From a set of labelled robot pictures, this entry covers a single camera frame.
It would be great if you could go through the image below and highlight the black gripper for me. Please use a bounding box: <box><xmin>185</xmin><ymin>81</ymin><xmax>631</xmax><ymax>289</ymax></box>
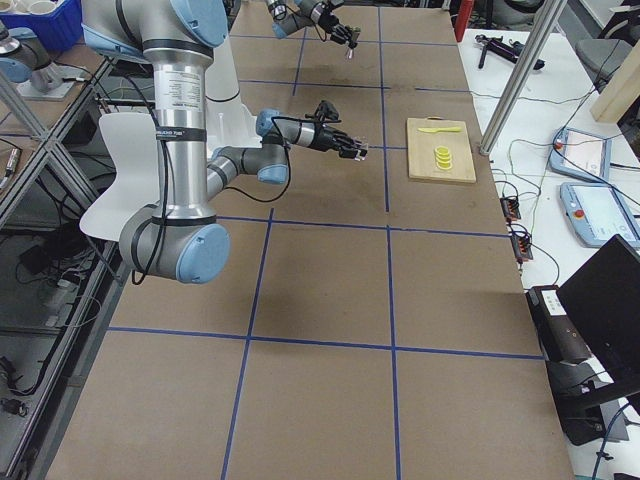
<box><xmin>312</xmin><ymin>126</ymin><xmax>369</xmax><ymax>161</ymax></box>
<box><xmin>319</xmin><ymin>7</ymin><xmax>361</xmax><ymax>49</ymax></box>

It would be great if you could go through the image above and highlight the clear glass measuring cup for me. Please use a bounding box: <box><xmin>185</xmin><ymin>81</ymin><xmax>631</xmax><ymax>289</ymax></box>
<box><xmin>354</xmin><ymin>139</ymin><xmax>369</xmax><ymax>161</ymax></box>

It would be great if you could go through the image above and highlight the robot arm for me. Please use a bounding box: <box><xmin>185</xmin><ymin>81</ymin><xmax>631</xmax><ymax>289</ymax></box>
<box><xmin>265</xmin><ymin>0</ymin><xmax>360</xmax><ymax>51</ymax></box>
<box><xmin>80</xmin><ymin>0</ymin><xmax>367</xmax><ymax>284</ymax></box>

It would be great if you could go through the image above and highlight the bamboo cutting board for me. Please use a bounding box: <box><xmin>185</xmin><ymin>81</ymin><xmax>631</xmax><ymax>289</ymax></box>
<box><xmin>406</xmin><ymin>118</ymin><xmax>476</xmax><ymax>184</ymax></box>

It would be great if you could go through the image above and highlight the yellow plastic knife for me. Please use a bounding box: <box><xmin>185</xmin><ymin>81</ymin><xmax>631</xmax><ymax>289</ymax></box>
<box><xmin>417</xmin><ymin>126</ymin><xmax>462</xmax><ymax>134</ymax></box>

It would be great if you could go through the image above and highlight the upper blue teach pendant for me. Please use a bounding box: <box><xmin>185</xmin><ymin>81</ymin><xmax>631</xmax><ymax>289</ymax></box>
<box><xmin>549</xmin><ymin>127</ymin><xmax>612</xmax><ymax>182</ymax></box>

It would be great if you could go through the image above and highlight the blue teach pendant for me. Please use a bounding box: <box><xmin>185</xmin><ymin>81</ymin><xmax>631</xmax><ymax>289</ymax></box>
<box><xmin>559</xmin><ymin>182</ymin><xmax>639</xmax><ymax>249</ymax></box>
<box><xmin>549</xmin><ymin>127</ymin><xmax>612</xmax><ymax>182</ymax></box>

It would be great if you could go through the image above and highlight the lower blue teach pendant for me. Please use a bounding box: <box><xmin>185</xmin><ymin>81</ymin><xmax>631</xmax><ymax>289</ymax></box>
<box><xmin>559</xmin><ymin>182</ymin><xmax>639</xmax><ymax>249</ymax></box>

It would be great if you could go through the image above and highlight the black laptop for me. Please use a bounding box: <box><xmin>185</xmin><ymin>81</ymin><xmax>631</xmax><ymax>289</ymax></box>
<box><xmin>555</xmin><ymin>233</ymin><xmax>640</xmax><ymax>374</ymax></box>

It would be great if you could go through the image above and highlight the blue storage bin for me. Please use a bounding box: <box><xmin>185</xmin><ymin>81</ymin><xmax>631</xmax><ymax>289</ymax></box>
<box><xmin>1</xmin><ymin>1</ymin><xmax>83</xmax><ymax>52</ymax></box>

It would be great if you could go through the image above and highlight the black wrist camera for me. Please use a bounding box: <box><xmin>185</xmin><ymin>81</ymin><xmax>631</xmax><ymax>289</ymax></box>
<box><xmin>305</xmin><ymin>100</ymin><xmax>341</xmax><ymax>124</ymax></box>

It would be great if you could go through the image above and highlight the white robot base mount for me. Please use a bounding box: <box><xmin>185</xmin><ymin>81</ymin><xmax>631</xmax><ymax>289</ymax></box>
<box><xmin>204</xmin><ymin>37</ymin><xmax>262</xmax><ymax>163</ymax></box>

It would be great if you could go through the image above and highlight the aluminium frame post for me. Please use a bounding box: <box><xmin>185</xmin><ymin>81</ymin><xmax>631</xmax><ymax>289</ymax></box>
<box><xmin>479</xmin><ymin>0</ymin><xmax>568</xmax><ymax>156</ymax></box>

